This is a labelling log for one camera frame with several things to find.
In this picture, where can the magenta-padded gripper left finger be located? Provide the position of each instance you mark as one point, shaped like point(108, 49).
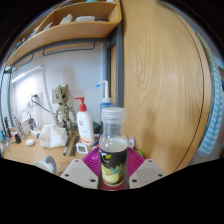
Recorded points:
point(78, 171)

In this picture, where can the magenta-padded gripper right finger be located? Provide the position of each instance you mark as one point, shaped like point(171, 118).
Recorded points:
point(146, 171)

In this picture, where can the clear bottle with dark label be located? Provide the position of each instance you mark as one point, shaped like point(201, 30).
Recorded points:
point(113, 150)

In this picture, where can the small white display clock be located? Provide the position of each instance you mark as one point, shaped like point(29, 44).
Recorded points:
point(82, 148)

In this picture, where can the dark grey flat bar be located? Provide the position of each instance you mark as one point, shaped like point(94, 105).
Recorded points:
point(74, 145)

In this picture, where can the black pen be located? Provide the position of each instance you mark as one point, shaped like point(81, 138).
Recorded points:
point(66, 145)

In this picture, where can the white pump bottle, red pump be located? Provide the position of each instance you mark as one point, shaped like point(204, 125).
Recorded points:
point(85, 128)

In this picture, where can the white tissue pack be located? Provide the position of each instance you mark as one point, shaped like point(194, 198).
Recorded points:
point(52, 136)

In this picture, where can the small white earbuds case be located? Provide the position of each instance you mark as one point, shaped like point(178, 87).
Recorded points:
point(30, 142)

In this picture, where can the wooden tree figure toy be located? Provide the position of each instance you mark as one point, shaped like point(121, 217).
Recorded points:
point(63, 106)

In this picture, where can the black charger block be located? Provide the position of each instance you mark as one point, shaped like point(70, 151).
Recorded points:
point(17, 138)

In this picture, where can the white power adapter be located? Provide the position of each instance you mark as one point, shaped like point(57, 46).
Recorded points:
point(26, 124)

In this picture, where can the blue spray bottle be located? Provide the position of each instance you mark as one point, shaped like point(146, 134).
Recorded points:
point(106, 100)

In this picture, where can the teal and white patterned cloth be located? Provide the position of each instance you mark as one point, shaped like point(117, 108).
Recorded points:
point(213, 116)

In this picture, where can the white desk lamp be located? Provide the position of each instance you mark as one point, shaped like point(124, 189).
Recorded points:
point(23, 75)

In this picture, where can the wooden shelf unit with items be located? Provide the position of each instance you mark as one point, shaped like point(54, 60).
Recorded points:
point(76, 30)

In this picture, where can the grey metal desk frame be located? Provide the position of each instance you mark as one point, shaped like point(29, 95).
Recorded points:
point(119, 66)

